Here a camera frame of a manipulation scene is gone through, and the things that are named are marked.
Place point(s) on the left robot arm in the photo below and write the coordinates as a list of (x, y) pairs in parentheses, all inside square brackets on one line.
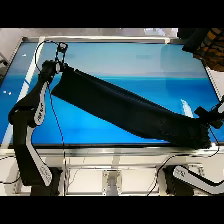
[(24, 133)]

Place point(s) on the black pants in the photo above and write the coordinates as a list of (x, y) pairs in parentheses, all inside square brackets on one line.
[(133, 110)]

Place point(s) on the orange black striped garment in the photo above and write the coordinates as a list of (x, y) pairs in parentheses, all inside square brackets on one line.
[(213, 50)]

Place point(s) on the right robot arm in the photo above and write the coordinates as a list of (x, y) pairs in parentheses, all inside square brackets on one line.
[(200, 181)]

